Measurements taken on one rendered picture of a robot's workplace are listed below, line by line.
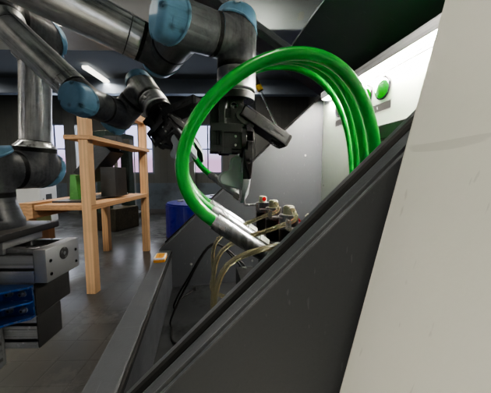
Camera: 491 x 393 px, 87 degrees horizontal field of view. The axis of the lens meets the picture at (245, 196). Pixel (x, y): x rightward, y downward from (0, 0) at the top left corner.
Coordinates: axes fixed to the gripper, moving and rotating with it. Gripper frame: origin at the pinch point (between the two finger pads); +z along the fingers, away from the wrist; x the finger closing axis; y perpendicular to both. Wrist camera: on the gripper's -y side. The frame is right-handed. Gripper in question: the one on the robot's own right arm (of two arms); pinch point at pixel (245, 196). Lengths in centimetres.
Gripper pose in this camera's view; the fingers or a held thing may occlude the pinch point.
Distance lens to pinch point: 52.6
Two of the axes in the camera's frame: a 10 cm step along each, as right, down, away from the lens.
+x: 1.7, 0.9, -9.8
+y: -9.9, 0.0, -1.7
